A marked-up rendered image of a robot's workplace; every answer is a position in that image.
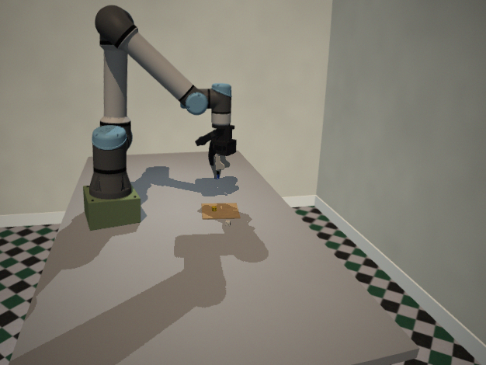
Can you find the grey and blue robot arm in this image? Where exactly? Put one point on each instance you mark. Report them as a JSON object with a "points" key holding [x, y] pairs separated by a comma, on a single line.
{"points": [[110, 141]]}

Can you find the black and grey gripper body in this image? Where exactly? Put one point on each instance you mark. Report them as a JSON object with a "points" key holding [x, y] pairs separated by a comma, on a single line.
{"points": [[224, 134]]}

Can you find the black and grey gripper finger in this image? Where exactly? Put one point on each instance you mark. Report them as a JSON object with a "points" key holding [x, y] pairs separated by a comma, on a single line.
{"points": [[225, 162], [215, 162]]}

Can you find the tan square mat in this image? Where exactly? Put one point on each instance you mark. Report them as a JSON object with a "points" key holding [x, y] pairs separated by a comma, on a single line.
{"points": [[224, 211]]}

